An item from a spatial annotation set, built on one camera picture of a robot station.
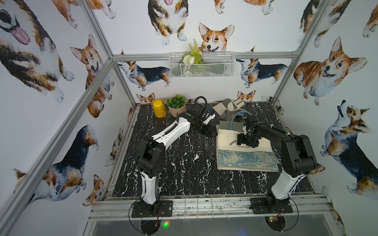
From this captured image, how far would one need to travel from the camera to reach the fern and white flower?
2.67 ft

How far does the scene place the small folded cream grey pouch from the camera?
3.91 ft

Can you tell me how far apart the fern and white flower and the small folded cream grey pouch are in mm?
404
